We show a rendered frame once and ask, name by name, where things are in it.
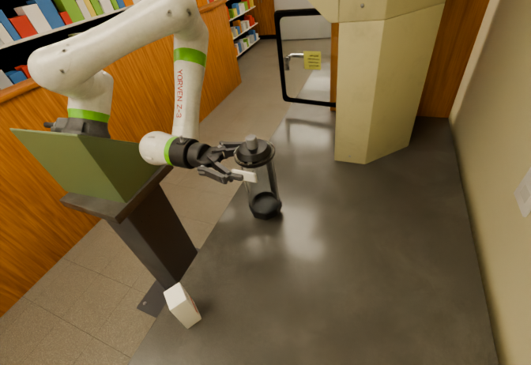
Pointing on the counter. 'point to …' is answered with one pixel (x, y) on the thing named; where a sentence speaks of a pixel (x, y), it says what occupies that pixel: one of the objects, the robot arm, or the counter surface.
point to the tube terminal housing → (384, 55)
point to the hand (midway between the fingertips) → (255, 164)
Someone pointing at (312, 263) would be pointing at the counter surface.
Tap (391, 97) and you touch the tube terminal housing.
